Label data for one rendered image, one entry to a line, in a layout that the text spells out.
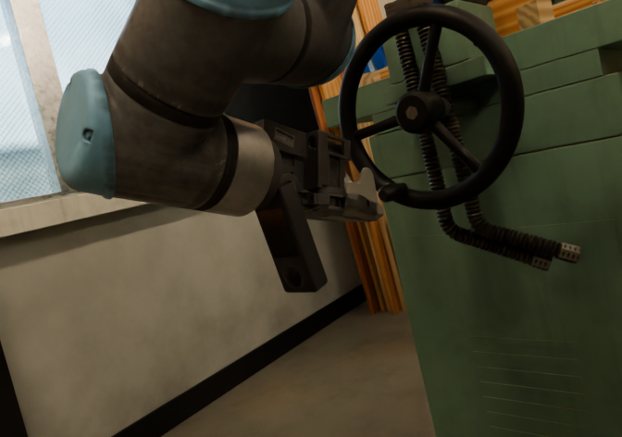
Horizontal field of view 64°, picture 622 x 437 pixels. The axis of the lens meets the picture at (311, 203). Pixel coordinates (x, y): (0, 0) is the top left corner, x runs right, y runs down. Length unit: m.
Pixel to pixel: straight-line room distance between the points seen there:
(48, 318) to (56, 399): 0.24
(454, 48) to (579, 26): 0.18
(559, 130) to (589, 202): 0.12
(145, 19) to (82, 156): 0.10
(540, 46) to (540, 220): 0.27
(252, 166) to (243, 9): 0.15
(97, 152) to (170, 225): 1.55
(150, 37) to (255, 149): 0.14
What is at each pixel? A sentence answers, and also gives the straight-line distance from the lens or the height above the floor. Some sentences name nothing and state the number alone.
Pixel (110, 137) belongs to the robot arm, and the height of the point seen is 0.82.
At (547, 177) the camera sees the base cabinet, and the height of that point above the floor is 0.67.
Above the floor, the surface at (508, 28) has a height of 0.92.
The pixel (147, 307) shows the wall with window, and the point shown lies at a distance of 1.85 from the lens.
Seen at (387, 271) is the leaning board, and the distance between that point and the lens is 2.42.
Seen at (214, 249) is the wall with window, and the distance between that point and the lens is 2.02.
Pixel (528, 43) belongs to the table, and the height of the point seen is 0.88.
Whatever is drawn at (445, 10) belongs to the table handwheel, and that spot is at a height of 0.93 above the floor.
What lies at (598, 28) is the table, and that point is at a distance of 0.85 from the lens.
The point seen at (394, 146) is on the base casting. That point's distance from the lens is 0.98.
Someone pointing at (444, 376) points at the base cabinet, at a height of 0.30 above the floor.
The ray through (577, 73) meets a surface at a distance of 0.86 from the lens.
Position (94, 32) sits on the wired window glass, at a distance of 2.04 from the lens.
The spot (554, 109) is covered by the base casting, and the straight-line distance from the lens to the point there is 0.86.
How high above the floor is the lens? 0.77
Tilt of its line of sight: 4 degrees down
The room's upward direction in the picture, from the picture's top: 13 degrees counter-clockwise
